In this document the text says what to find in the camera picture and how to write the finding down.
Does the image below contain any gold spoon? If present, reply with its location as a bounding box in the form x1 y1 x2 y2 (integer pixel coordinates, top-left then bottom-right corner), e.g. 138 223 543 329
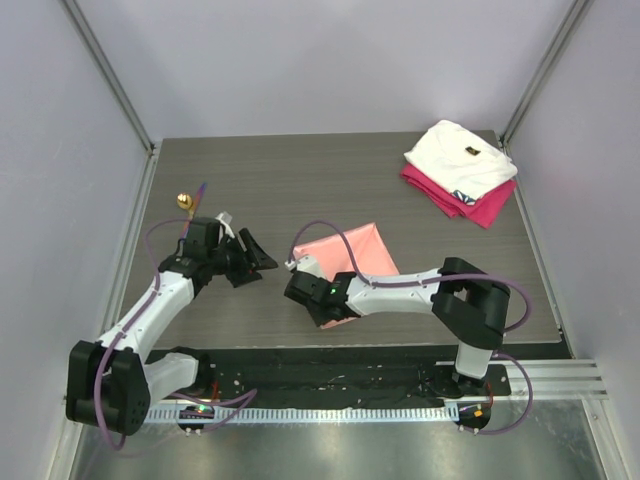
176 192 196 219

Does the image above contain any white left wrist connector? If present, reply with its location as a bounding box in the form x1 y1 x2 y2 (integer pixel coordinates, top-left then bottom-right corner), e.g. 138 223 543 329
215 211 235 239

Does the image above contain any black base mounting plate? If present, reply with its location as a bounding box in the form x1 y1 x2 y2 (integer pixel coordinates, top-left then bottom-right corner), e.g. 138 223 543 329
149 346 512 407

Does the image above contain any magenta folded cloth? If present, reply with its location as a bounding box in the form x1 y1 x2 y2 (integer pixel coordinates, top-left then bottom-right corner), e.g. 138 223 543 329
400 164 517 229

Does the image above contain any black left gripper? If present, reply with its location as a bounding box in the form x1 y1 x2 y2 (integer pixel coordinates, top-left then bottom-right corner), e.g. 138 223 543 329
207 228 276 288

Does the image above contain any white slotted cable duct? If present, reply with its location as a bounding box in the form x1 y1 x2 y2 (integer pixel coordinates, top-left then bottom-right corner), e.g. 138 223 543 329
145 403 459 425

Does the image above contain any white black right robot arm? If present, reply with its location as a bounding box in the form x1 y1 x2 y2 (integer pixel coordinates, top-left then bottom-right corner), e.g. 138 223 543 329
284 255 511 395

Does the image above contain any grey left corner post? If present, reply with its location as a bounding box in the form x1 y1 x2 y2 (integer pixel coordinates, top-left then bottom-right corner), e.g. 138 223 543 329
59 0 155 154

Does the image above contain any pink satin napkin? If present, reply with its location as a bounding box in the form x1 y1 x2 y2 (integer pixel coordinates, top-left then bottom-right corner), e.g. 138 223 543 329
291 222 401 331

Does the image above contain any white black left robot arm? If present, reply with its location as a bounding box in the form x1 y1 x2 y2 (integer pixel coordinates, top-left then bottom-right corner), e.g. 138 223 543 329
65 214 277 437

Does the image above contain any iridescent purple utensil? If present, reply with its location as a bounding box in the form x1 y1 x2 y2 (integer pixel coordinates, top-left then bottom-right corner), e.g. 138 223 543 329
181 182 208 239

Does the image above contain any grey aluminium corner post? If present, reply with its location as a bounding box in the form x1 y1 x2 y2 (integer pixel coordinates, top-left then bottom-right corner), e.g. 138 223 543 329
499 0 593 147

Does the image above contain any white wrist camera connector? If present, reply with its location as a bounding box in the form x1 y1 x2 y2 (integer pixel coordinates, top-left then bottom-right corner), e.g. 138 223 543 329
284 255 325 278

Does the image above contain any aluminium front rail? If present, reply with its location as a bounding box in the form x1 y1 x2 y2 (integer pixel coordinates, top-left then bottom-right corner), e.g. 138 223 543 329
434 358 609 404

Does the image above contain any white folded cloth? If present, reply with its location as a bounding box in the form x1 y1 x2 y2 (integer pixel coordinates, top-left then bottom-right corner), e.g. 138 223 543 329
404 120 518 205

